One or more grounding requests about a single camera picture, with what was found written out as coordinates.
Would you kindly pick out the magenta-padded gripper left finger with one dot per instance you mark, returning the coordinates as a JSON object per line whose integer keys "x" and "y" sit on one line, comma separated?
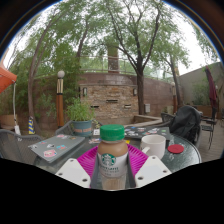
{"x": 71, "y": 171}

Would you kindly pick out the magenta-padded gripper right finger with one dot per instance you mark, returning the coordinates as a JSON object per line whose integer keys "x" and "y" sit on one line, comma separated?
{"x": 151, "y": 170}

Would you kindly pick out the green-capped coffee drink bottle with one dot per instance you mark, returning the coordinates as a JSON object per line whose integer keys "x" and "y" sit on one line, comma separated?
{"x": 112, "y": 156}

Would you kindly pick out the stone water feature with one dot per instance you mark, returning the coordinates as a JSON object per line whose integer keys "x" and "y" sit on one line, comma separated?
{"x": 108, "y": 101}

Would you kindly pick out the white cup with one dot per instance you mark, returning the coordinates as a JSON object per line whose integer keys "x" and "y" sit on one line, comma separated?
{"x": 154, "y": 144}

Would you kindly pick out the grey laptop with stickers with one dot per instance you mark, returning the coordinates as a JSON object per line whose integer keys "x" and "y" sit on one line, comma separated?
{"x": 55, "y": 146}

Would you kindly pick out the flat round red coaster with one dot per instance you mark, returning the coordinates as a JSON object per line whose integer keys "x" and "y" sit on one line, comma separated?
{"x": 175, "y": 148}

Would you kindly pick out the black laptop with stickers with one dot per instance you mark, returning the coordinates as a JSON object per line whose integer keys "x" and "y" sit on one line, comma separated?
{"x": 146, "y": 131}

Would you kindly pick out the green plant in teal pot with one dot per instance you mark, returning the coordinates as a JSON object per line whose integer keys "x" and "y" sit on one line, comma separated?
{"x": 81, "y": 125}

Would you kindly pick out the black jacket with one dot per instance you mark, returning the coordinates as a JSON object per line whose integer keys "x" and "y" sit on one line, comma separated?
{"x": 185, "y": 123}

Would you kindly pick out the yellow and black striped bollard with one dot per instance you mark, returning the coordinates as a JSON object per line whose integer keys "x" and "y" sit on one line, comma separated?
{"x": 31, "y": 126}

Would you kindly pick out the black metal patio chair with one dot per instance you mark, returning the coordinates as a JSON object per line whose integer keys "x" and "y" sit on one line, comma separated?
{"x": 208, "y": 128}

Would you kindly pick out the forked dark trunk tree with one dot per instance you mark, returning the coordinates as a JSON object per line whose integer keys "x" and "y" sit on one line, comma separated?
{"x": 140, "y": 93}

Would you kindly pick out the curved slender trunk tree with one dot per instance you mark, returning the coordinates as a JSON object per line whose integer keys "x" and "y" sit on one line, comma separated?
{"x": 31, "y": 90}

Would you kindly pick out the closed maroon patio umbrella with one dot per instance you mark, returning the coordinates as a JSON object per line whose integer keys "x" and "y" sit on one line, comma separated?
{"x": 211, "y": 90}

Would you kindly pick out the grey wall box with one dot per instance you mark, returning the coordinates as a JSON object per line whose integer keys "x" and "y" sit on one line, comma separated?
{"x": 147, "y": 108}

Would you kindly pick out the small tree by wall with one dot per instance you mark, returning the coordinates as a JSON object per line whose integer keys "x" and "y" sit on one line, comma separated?
{"x": 175, "y": 83}

